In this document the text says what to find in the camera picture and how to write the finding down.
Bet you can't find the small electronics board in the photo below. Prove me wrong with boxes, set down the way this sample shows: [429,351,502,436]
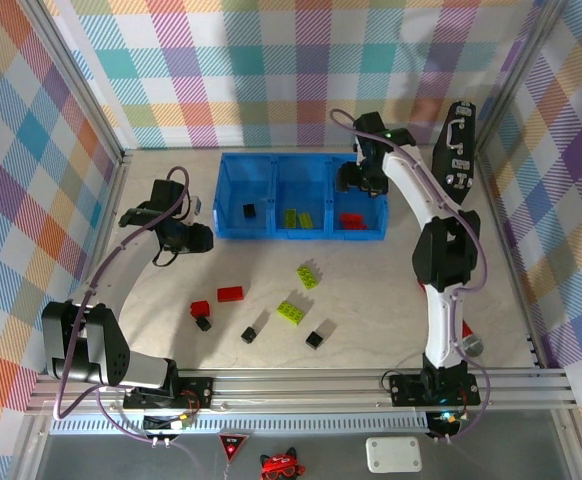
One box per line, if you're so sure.
[143,412,195,434]
[428,409,472,436]

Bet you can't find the red triangle sticker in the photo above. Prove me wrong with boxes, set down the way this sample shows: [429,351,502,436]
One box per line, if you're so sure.
[218,433,249,462]

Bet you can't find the red cat figure with glasses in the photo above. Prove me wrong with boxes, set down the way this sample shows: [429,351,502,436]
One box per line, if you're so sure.
[259,448,306,480]

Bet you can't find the white rectangular plate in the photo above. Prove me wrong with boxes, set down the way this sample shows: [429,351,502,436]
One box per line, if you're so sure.
[364,436,424,474]

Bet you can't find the aluminium side rail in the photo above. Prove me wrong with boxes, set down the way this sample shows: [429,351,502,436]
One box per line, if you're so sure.
[33,152,135,386]
[475,148,547,370]

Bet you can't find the black case with silver handle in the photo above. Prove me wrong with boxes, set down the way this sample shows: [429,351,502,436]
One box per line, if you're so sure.
[429,101,478,206]

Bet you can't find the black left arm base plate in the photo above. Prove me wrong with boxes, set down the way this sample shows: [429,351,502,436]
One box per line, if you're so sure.
[122,375,216,410]

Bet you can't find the aluminium frame post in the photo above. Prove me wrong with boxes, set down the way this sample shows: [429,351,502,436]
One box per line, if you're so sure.
[30,0,135,166]
[473,0,572,157]

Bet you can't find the long aluminium frame rail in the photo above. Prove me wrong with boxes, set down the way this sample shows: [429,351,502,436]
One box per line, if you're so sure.
[25,367,580,416]

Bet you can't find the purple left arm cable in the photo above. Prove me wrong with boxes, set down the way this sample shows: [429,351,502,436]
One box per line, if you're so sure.
[53,166,195,444]

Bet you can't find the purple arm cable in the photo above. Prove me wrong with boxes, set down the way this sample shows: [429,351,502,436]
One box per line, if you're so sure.
[53,166,195,444]
[329,108,493,444]

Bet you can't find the slotted white cable duct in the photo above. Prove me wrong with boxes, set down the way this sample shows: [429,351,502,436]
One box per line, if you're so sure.
[49,415,431,435]

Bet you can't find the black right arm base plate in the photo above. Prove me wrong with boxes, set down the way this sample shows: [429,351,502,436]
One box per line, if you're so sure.
[388,372,482,407]

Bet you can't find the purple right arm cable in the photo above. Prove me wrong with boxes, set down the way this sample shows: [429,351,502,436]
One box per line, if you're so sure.
[329,108,493,444]

